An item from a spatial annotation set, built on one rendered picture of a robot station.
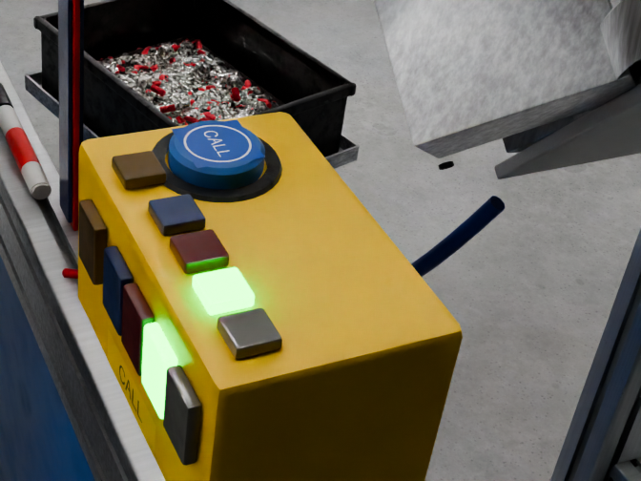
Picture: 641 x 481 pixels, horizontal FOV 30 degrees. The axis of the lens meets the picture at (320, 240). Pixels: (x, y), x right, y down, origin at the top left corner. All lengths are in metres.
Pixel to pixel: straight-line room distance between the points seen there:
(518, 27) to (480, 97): 0.05
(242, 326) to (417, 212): 1.97
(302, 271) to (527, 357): 1.66
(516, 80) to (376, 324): 0.40
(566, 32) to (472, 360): 1.31
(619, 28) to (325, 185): 0.33
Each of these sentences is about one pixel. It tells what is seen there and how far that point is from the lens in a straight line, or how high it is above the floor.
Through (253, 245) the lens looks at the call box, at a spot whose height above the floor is 1.07.
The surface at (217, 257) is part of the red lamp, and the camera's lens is 0.45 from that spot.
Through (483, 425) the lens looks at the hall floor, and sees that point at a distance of 1.96.
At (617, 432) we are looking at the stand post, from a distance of 1.09.
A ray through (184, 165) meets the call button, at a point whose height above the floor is 1.08.
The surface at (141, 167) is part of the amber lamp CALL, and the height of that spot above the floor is 1.08.
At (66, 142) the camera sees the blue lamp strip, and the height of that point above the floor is 0.93.
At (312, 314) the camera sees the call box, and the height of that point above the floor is 1.07.
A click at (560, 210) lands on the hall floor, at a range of 2.49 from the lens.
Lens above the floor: 1.35
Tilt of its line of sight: 37 degrees down
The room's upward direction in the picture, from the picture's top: 9 degrees clockwise
